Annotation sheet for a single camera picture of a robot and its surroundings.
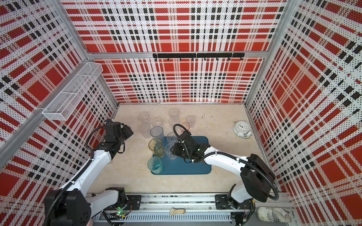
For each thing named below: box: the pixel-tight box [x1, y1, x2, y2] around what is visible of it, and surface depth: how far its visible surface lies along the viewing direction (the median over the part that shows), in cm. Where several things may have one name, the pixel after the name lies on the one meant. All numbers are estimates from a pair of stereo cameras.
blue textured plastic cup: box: [149, 125, 165, 140], surface depth 90 cm
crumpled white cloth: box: [256, 206, 292, 223], surface depth 69 cm
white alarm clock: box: [232, 120, 253, 139], surface depth 101 cm
